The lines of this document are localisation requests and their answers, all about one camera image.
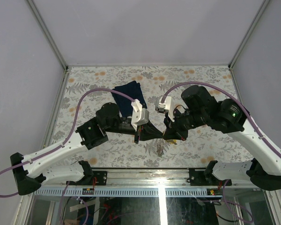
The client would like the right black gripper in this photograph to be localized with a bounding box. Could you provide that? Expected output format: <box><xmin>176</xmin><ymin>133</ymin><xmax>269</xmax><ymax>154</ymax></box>
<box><xmin>163</xmin><ymin>106</ymin><xmax>207</xmax><ymax>141</ymax></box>

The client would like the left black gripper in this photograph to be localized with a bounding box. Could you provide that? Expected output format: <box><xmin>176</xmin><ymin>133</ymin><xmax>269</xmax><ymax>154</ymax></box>
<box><xmin>106</xmin><ymin>118</ymin><xmax>165</xmax><ymax>145</ymax></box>

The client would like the keyring with tagged keys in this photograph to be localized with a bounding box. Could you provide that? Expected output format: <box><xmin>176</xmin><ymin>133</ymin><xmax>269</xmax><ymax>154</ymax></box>
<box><xmin>156</xmin><ymin>139</ymin><xmax>164</xmax><ymax>157</ymax></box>

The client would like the key with yellow tag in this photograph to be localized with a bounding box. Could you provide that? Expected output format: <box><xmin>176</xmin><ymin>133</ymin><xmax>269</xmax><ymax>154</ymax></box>
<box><xmin>167</xmin><ymin>140</ymin><xmax>177</xmax><ymax>144</ymax></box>

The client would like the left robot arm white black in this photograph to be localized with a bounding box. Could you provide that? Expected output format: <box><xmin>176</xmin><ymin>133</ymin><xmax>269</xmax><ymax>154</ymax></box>
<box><xmin>10</xmin><ymin>103</ymin><xmax>163</xmax><ymax>195</ymax></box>

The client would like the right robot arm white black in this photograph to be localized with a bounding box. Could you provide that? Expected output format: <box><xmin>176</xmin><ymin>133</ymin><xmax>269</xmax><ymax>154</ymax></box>
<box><xmin>155</xmin><ymin>85</ymin><xmax>281</xmax><ymax>191</ymax></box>

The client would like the folded navy blue cloth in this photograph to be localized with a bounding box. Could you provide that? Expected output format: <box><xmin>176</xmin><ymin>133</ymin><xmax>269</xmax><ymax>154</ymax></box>
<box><xmin>113</xmin><ymin>81</ymin><xmax>148</xmax><ymax>117</ymax></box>

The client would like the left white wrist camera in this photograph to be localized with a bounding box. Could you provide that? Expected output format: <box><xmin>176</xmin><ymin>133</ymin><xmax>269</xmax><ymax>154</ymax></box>
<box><xmin>131</xmin><ymin>99</ymin><xmax>149</xmax><ymax>131</ymax></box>

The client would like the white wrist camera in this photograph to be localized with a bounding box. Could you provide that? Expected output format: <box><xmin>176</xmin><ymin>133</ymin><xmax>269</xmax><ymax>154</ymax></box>
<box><xmin>131</xmin><ymin>99</ymin><xmax>149</xmax><ymax>131</ymax></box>
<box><xmin>155</xmin><ymin>96</ymin><xmax>175</xmax><ymax>122</ymax></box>

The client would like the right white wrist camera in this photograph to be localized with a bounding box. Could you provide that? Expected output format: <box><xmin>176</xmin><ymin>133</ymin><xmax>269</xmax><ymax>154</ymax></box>
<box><xmin>155</xmin><ymin>96</ymin><xmax>175</xmax><ymax>122</ymax></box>

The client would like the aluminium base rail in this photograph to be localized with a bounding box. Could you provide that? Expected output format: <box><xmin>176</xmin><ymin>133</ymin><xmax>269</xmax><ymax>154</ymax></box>
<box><xmin>37</xmin><ymin>167</ymin><xmax>260</xmax><ymax>188</ymax></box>

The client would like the slotted white cable duct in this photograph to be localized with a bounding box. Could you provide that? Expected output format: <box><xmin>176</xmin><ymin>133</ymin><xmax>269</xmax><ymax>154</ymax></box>
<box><xmin>35</xmin><ymin>187</ymin><xmax>216</xmax><ymax>198</ymax></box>

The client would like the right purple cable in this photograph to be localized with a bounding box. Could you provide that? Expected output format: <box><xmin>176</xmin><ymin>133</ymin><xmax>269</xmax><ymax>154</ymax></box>
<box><xmin>163</xmin><ymin>81</ymin><xmax>281</xmax><ymax>223</ymax></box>

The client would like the purple cable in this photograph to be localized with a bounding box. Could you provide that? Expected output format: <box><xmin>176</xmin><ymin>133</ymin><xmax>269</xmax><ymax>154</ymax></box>
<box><xmin>163</xmin><ymin>81</ymin><xmax>281</xmax><ymax>223</ymax></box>
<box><xmin>0</xmin><ymin>89</ymin><xmax>135</xmax><ymax>197</ymax></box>

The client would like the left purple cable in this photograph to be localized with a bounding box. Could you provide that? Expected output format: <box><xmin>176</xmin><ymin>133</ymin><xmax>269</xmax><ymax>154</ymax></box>
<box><xmin>0</xmin><ymin>89</ymin><xmax>135</xmax><ymax>197</ymax></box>

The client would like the right aluminium frame post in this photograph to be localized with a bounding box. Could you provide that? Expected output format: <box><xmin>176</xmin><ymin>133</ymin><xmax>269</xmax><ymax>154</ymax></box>
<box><xmin>228</xmin><ymin>0</ymin><xmax>272</xmax><ymax>71</ymax></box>

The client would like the aluminium frame post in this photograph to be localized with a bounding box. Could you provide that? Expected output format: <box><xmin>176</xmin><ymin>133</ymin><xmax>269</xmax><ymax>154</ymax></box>
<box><xmin>228</xmin><ymin>0</ymin><xmax>272</xmax><ymax>71</ymax></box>
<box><xmin>25</xmin><ymin>0</ymin><xmax>68</xmax><ymax>71</ymax></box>

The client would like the left aluminium frame post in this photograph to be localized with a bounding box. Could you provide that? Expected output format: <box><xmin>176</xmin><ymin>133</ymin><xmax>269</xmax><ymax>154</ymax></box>
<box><xmin>25</xmin><ymin>0</ymin><xmax>68</xmax><ymax>71</ymax></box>

